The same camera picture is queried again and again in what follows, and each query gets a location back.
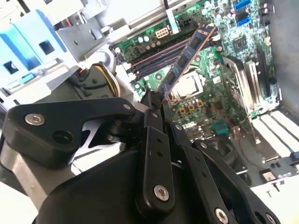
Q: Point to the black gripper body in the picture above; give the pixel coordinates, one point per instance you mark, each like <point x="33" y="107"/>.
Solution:
<point x="93" y="198"/>

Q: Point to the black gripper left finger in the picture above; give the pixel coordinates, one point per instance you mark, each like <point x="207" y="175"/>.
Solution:
<point x="46" y="133"/>

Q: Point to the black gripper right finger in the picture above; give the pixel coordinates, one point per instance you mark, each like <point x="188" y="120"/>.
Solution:
<point x="210" y="186"/>

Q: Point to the dark RAM stick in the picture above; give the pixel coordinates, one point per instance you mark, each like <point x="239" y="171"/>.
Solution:
<point x="187" y="56"/>

